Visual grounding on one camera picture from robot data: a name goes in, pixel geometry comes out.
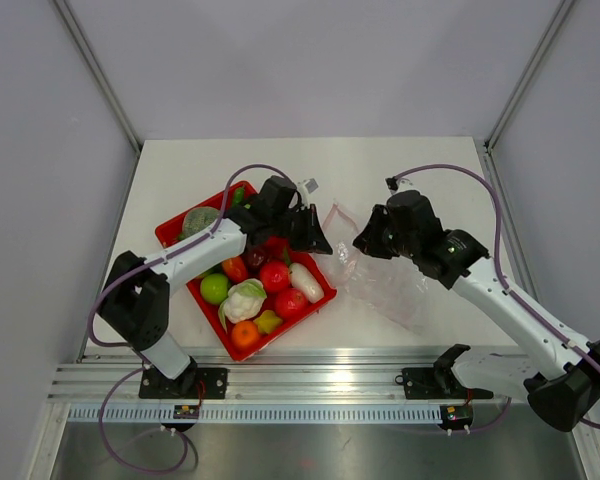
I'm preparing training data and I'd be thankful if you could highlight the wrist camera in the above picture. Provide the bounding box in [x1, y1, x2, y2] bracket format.
[299, 178, 319, 195]
[385, 176, 418, 196]

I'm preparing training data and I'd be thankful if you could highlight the yellow starfruit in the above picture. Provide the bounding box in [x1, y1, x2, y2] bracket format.
[253, 310, 284, 335]

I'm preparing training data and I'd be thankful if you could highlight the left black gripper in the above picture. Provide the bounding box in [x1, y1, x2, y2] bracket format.
[270, 203, 332, 255]

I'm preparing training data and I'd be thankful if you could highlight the orange fruit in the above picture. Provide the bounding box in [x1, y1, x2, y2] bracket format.
[231, 320, 261, 351]

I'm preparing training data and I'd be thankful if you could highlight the red orange mango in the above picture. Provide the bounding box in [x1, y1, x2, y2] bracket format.
[221, 256, 249, 284]

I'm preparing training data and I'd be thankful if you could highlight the green apple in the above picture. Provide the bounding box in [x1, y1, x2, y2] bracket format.
[199, 273, 231, 306]

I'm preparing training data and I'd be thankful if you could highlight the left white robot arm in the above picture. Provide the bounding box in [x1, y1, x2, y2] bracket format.
[91, 170, 333, 399]

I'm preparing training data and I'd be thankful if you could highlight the aluminium frame post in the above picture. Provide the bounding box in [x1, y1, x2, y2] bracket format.
[50, 0, 143, 158]
[484, 0, 579, 155]

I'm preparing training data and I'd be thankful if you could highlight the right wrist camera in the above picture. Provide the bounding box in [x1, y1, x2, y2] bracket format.
[385, 176, 418, 196]

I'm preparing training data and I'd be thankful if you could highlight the aluminium mounting rail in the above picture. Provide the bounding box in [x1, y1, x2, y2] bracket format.
[47, 347, 536, 406]

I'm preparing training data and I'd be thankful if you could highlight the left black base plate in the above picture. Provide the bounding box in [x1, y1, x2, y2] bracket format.
[138, 367, 228, 400]

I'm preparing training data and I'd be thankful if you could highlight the white slotted cable duct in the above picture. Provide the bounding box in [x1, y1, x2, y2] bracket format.
[67, 403, 444, 425]

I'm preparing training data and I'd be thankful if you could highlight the green chili pepper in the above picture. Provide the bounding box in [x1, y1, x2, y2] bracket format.
[231, 186, 245, 207]

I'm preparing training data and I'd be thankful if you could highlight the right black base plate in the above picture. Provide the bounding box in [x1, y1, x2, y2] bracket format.
[394, 344, 494, 402]

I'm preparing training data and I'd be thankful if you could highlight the red apple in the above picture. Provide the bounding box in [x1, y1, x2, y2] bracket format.
[274, 288, 309, 320]

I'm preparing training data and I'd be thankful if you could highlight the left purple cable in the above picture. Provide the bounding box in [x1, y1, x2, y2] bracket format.
[88, 163, 294, 474]

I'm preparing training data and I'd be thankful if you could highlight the clear zip top bag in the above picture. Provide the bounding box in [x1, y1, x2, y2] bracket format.
[315, 201, 429, 334]

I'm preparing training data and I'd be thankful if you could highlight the red plastic tray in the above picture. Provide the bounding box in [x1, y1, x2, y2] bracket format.
[154, 179, 338, 363]

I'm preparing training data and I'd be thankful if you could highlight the red tomato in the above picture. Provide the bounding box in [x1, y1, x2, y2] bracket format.
[259, 260, 291, 294]

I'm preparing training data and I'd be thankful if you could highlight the right aluminium frame post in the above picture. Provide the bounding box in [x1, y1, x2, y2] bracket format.
[484, 0, 579, 155]

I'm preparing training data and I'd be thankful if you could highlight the left aluminium frame post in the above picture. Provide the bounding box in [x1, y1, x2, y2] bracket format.
[50, 0, 143, 158]

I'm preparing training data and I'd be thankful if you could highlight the dark red plum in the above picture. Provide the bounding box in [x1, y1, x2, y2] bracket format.
[242, 247, 269, 272]

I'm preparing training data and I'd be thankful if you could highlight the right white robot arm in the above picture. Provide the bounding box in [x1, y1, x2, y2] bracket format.
[353, 190, 600, 432]

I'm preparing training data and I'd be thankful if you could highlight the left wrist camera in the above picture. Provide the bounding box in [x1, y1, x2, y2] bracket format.
[299, 178, 319, 195]

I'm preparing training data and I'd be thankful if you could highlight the white cauliflower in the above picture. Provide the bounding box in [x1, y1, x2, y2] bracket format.
[218, 278, 267, 332]

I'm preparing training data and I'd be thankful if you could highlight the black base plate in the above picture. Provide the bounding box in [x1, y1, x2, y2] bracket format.
[138, 367, 228, 400]
[394, 344, 494, 402]

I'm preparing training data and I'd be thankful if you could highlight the white radish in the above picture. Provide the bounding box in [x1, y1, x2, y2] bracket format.
[289, 263, 325, 304]

